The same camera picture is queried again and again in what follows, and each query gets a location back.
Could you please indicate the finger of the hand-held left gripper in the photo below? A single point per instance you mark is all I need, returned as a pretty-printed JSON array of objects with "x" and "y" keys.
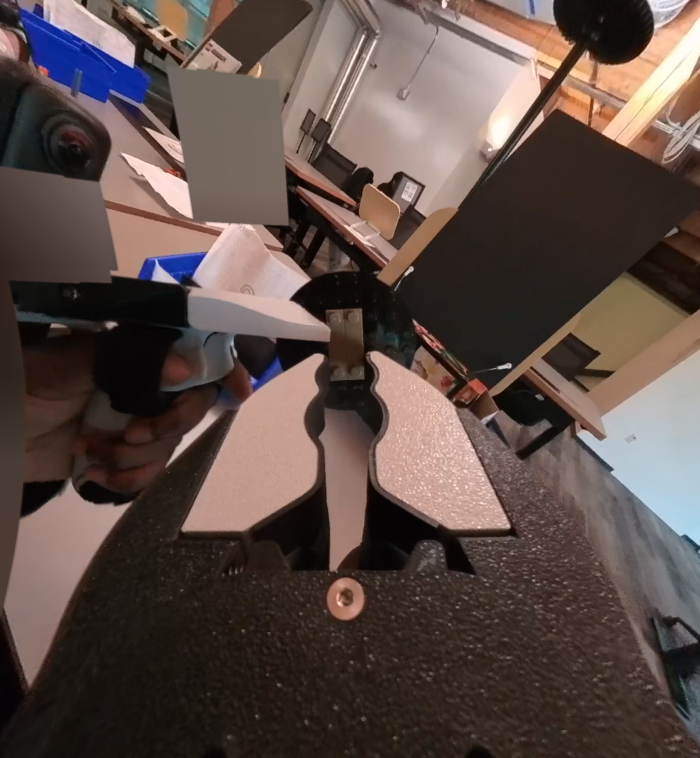
[{"x": 255, "y": 314}]

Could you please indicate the black round lamp on pole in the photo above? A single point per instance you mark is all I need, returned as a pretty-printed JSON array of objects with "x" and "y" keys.
[{"x": 604, "y": 26}]

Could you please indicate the blue plastic bin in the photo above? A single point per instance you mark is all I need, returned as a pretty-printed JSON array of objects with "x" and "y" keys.
[
  {"x": 78, "y": 59},
  {"x": 166, "y": 266}
]

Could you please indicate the black orchid lego box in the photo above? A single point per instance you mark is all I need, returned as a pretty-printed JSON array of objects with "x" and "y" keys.
[{"x": 444, "y": 367}]

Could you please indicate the pale wooden chair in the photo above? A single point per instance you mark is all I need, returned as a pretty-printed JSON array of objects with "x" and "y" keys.
[{"x": 379, "y": 210}]

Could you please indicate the black screen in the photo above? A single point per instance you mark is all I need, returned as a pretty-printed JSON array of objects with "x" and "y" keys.
[{"x": 569, "y": 355}]

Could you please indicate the black chair base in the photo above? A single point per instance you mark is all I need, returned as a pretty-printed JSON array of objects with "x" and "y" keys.
[{"x": 693, "y": 657}]

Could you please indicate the crumpled white paper bag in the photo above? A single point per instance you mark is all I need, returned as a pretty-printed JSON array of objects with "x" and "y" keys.
[{"x": 160, "y": 183}]

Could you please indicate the person's left hand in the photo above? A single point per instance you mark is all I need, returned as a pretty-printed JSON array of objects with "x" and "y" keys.
[{"x": 54, "y": 408}]

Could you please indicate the wooden table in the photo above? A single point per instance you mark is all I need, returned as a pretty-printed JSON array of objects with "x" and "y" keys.
[
  {"x": 338, "y": 219},
  {"x": 320, "y": 177}
]

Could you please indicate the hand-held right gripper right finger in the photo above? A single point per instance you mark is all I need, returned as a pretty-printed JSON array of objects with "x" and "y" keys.
[{"x": 439, "y": 462}]

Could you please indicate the round black lego assembly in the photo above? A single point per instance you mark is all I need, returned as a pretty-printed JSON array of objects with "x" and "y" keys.
[{"x": 385, "y": 308}]

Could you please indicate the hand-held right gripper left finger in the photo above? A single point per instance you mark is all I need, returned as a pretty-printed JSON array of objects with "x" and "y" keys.
[{"x": 255, "y": 462}]

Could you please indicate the framed printed sheet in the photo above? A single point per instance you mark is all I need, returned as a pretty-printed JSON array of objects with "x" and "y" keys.
[{"x": 410, "y": 189}]

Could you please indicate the black office chair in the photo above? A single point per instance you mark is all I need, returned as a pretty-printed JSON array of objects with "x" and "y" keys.
[{"x": 335, "y": 166}]

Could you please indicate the white tipped thin rod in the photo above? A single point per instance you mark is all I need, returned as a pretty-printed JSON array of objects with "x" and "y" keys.
[
  {"x": 405, "y": 277},
  {"x": 492, "y": 368}
]

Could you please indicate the clear acrylic stand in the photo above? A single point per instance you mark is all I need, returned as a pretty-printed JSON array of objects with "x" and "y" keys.
[{"x": 365, "y": 230}]

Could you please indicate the large printed white paper bag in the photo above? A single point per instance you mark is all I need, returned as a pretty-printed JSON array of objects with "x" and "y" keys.
[{"x": 249, "y": 266}]

